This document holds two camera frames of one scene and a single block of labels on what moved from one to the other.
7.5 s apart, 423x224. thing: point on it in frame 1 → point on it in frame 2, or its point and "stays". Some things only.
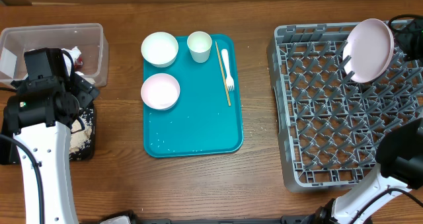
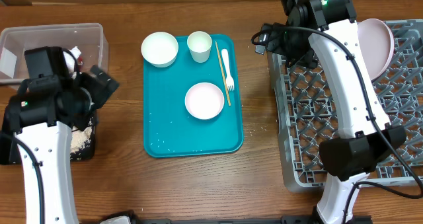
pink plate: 370,43 stays
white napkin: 75,53 stays
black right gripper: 404,39 → 307,57
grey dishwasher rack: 330,124 stays
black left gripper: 84,91 → 100,92
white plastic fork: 230,81 stays
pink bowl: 160,92 → 204,100
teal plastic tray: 201,121 stays
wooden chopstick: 223,76 stays
